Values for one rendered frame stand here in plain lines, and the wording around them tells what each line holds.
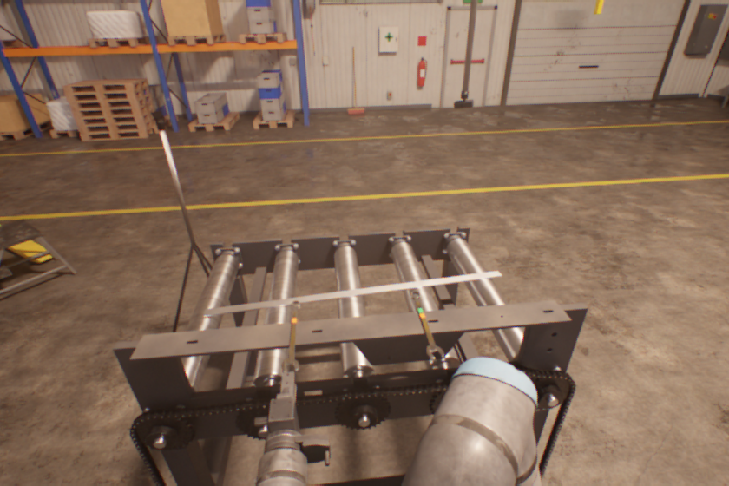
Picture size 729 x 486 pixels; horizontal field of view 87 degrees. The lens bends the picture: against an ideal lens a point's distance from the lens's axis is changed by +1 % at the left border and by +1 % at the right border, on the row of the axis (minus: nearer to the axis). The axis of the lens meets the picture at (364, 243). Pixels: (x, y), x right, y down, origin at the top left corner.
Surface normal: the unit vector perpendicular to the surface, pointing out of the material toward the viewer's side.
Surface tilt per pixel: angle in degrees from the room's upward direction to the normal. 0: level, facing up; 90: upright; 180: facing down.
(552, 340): 90
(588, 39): 90
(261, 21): 90
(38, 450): 0
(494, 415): 17
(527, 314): 0
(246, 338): 0
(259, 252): 90
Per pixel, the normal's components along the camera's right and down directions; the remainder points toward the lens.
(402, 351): 0.11, 0.49
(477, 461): 0.07, -0.59
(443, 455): -0.55, -0.60
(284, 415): -0.02, -0.87
